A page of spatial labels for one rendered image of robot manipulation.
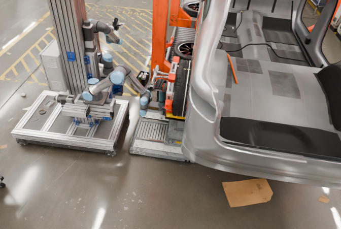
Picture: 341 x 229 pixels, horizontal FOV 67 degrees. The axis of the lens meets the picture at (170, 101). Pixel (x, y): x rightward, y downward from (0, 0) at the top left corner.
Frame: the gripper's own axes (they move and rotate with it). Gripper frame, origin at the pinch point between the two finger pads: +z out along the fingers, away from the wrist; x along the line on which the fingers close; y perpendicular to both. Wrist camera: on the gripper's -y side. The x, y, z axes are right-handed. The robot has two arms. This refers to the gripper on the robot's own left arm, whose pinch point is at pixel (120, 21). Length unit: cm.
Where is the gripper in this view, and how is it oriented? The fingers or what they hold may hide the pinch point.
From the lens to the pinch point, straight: 360.7
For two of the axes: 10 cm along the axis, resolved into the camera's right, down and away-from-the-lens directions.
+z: 3.5, -5.9, 7.3
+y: -2.0, 7.1, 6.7
